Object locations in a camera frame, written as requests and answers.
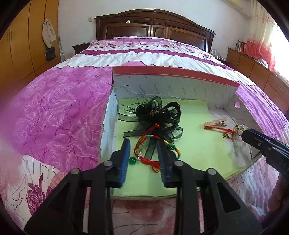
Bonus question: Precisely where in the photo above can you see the green white bead bracelet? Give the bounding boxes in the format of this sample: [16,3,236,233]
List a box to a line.
[232,124,249,149]

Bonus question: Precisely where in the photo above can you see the red cord gold charm bracelet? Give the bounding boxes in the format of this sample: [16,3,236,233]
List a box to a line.
[204,125,238,140]

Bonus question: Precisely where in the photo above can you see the black feather hair accessory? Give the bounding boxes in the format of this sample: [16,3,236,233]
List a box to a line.
[118,96,183,159]

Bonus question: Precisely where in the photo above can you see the person's right hand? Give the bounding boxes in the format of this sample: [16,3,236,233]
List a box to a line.
[268,174,288,212]

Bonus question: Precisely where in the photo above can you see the wooden side cabinet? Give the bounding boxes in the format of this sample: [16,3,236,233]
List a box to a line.
[226,48,289,117]

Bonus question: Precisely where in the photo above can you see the pink cardboard shoe box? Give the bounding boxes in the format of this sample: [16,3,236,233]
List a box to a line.
[98,65,264,200]

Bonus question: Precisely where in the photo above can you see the green paper sheet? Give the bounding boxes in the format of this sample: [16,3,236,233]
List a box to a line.
[111,97,240,197]

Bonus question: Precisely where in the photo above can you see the floral pink bed quilt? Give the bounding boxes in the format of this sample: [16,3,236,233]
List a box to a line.
[1,36,288,234]

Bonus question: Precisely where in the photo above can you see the cream red curtain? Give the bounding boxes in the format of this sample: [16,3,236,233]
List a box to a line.
[245,1,276,71]

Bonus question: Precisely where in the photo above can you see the black hanging bag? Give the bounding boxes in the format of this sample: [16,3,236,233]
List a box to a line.
[45,46,56,62]

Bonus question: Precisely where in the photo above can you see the dark wooden nightstand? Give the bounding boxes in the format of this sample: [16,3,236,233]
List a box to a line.
[72,43,90,54]

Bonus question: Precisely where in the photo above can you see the wooden wardrobe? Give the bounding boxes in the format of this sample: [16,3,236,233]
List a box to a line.
[1,1,61,97]

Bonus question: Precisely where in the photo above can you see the dark wooden headboard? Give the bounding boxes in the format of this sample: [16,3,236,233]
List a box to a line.
[95,9,215,52]

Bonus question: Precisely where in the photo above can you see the beige hanging cloth bag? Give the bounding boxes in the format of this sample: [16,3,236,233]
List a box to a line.
[42,19,57,48]

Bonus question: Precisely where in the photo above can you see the multicolour braided cord bracelet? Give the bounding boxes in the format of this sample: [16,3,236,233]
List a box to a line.
[133,123,182,173]

